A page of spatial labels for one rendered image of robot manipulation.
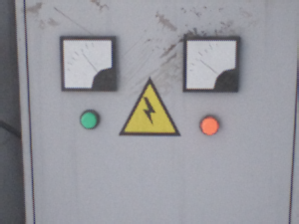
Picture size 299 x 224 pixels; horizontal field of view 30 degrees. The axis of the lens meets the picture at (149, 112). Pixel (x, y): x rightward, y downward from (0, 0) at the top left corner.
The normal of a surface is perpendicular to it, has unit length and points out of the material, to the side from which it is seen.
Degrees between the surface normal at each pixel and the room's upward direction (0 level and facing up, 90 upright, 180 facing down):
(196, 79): 90
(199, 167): 90
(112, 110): 90
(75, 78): 90
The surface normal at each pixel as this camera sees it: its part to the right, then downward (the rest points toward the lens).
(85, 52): -0.04, 0.20
